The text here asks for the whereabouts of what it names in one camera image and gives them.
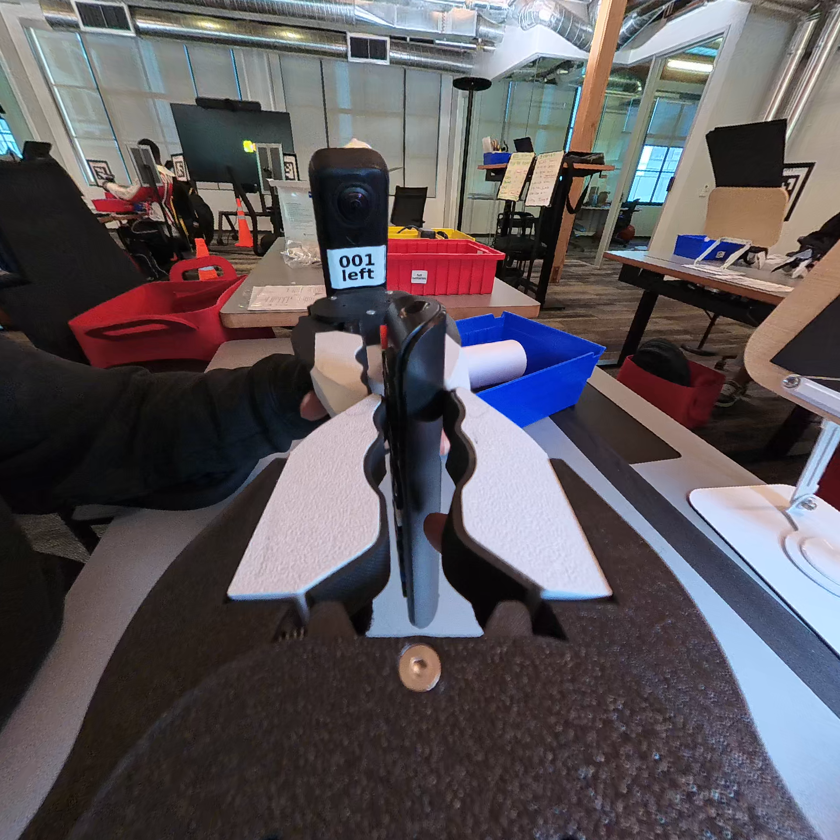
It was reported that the silver ceiling duct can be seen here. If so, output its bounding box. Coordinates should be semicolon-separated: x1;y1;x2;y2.
39;0;506;73

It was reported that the large black screen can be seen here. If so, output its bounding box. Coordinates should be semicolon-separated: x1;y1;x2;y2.
171;98;295;186

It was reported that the yellow storage bin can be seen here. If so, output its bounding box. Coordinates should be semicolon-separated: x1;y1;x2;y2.
387;225;475;242

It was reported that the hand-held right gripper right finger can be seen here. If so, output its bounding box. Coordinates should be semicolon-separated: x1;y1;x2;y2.
441;387;614;601

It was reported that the long wooden table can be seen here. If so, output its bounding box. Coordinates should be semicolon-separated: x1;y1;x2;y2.
602;248;798;368

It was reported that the printed paper sheet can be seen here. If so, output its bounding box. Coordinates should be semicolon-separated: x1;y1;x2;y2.
248;284;327;311

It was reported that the person's left hand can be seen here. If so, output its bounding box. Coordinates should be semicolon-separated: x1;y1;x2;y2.
249;353;330;435

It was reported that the red floor bag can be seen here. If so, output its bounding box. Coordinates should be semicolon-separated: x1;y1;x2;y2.
617;338;726;429

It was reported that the wooden-top standing desk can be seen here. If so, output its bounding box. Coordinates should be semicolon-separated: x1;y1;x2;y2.
478;151;616;309

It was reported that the black chair back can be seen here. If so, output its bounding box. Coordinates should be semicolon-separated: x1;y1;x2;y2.
0;157;148;362

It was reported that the black bar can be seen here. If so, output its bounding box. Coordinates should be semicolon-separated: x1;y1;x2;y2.
379;294;448;627

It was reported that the paper flip chart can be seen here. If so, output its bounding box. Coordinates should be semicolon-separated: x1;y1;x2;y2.
497;152;536;201
525;151;565;207

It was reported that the window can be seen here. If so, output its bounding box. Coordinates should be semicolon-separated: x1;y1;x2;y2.
629;144;685;204

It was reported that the person's left forearm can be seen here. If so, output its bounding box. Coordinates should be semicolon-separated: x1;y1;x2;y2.
0;335;309;513

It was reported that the beige board on stand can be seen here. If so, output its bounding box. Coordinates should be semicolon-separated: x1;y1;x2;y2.
705;185;788;249

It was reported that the large red storage bin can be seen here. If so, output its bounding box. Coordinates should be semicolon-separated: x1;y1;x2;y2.
386;238;506;296

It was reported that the black panel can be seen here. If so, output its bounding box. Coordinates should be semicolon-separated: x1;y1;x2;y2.
705;119;788;191

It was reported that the black office chair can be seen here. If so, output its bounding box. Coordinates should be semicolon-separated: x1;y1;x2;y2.
390;185;429;227

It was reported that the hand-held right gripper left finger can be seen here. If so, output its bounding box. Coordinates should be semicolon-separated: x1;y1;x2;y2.
227;394;391;601

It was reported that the black floor lamp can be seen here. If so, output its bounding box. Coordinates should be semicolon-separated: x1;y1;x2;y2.
453;75;493;231

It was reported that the beige table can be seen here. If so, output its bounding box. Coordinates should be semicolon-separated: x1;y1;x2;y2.
220;238;540;329

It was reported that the wooden pillar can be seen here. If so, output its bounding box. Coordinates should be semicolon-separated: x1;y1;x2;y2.
551;0;627;283

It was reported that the white board stand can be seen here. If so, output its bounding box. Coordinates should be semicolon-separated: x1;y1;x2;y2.
689;374;840;651

